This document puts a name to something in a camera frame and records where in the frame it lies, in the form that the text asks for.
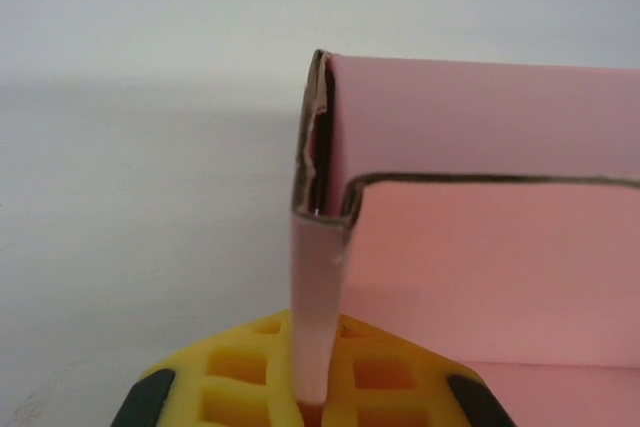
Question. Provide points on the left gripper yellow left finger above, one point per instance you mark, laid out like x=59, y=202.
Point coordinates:
x=235, y=382

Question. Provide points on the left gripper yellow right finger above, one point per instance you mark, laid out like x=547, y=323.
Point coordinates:
x=400, y=387

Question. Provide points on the pink paper box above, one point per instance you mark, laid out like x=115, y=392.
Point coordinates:
x=475, y=147

